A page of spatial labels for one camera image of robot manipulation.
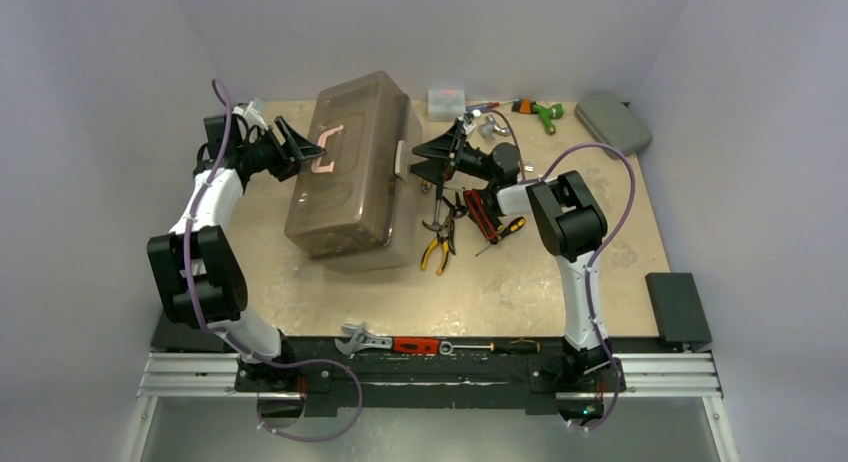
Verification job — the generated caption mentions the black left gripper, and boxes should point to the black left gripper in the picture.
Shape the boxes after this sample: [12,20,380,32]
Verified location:
[243,123,327,187]

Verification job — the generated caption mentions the yellow black pliers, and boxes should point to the yellow black pliers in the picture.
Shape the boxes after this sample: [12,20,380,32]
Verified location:
[420,215,455,275]

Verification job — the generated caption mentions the beige plastic tool box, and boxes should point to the beige plastic tool box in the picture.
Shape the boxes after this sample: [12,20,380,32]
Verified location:
[284,71,422,273]

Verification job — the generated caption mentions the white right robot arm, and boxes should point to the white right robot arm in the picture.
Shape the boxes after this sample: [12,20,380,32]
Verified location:
[411,118,626,389]

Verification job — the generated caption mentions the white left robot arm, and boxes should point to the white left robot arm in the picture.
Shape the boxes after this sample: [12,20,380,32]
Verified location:
[146,113,326,391]

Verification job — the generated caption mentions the red black folding tool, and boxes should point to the red black folding tool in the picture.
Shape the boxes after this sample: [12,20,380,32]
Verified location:
[462,189,500,244]

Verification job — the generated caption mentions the clear plastic screw box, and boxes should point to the clear plastic screw box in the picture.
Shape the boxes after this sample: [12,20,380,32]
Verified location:
[427,89,466,122]

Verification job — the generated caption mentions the black grey pruning shears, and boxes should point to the black grey pruning shears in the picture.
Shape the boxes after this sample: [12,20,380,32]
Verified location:
[442,192,469,220]

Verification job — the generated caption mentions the red blue small screwdriver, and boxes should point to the red blue small screwdriver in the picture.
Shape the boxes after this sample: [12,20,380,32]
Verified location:
[465,100,513,112]

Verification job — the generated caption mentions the green orange spray nozzle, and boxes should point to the green orange spray nozzle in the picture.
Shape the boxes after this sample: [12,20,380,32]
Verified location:
[511,98,565,136]

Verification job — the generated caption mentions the yellow black screwdriver large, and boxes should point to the yellow black screwdriver large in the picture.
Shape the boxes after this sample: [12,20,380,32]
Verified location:
[475,216,527,257]

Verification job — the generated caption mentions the grey sharpening stone block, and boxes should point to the grey sharpening stone block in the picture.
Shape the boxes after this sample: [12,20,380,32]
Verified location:
[574,91,653,156]

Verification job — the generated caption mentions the black orange screwdriver on base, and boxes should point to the black orange screwdriver on base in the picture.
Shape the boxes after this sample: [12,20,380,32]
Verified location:
[451,339,541,355]

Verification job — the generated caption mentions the black left corner block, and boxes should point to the black left corner block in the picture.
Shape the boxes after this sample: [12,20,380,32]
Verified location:
[150,312,233,354]

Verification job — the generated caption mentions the black corner block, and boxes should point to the black corner block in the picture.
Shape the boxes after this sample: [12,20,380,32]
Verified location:
[645,272,713,352]
[150,312,233,354]

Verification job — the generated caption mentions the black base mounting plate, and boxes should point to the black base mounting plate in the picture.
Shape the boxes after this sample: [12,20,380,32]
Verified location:
[236,337,625,424]

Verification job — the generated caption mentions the black right corner block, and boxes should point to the black right corner block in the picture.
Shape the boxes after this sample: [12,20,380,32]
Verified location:
[645,272,713,352]

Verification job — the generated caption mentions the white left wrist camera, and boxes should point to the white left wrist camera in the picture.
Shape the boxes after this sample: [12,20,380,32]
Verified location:
[232,99,268,132]

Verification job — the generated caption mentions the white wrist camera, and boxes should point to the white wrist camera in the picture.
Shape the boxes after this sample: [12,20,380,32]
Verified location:
[232,99,268,132]
[461,110,482,135]

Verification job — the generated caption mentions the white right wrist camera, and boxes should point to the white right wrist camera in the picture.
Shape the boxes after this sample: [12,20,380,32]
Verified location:
[461,110,482,135]

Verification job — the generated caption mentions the small black handled hammer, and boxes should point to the small black handled hammer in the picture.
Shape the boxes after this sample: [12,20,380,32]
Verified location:
[422,183,444,232]

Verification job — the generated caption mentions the red handled adjustable wrench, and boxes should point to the red handled adjustable wrench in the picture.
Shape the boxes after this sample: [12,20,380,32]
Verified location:
[334,322,453,355]

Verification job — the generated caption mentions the aluminium frame rail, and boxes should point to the aluminium frame rail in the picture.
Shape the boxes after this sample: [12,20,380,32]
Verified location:
[136,352,723,398]

